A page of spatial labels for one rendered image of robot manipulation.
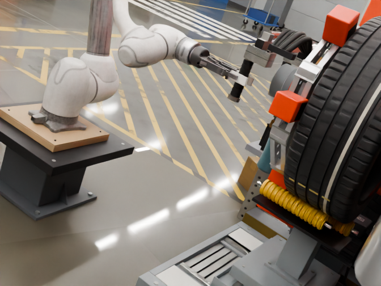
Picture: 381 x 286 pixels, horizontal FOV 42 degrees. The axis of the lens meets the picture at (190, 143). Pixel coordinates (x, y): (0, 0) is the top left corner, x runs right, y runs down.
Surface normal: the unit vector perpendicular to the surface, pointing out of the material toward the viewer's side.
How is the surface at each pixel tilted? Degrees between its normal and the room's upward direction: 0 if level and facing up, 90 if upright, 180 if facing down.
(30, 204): 0
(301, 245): 90
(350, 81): 65
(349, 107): 77
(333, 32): 125
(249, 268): 0
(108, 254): 0
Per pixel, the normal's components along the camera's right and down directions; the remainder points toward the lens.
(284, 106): -0.54, 0.11
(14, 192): 0.34, -0.88
